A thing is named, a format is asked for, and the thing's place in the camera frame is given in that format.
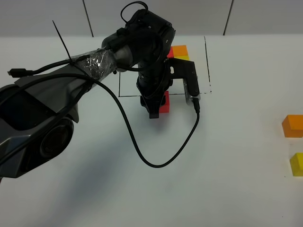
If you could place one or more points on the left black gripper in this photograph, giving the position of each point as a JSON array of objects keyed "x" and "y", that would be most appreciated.
[{"x": 152, "y": 85}]

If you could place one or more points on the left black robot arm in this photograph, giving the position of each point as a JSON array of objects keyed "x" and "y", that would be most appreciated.
[{"x": 38, "y": 111}]

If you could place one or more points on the red template block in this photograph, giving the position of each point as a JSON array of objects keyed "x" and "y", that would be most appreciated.
[{"x": 171, "y": 53}]

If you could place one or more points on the yellow template block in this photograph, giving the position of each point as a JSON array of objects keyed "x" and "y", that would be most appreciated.
[{"x": 183, "y": 57}]

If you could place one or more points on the orange template block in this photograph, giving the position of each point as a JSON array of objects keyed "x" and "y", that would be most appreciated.
[{"x": 179, "y": 50}]

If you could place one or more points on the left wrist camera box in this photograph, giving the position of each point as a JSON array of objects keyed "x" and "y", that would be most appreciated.
[{"x": 185, "y": 70}]

